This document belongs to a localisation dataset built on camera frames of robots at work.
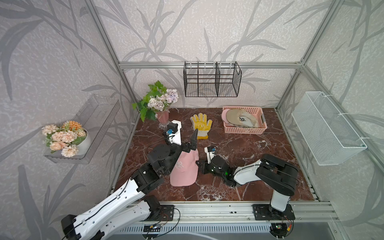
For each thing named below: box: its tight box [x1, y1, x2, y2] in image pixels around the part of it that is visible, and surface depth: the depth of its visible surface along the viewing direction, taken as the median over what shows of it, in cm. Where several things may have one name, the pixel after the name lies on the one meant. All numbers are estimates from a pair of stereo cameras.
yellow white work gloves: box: [190, 113, 213, 140], surface depth 110 cm
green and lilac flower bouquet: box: [132, 80, 179, 122], surface depth 86 cm
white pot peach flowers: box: [42, 120, 89, 158], surface depth 51 cm
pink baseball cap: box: [169, 148, 199, 187], surface depth 84 cm
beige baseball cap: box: [225, 108, 259, 128], surface depth 109 cm
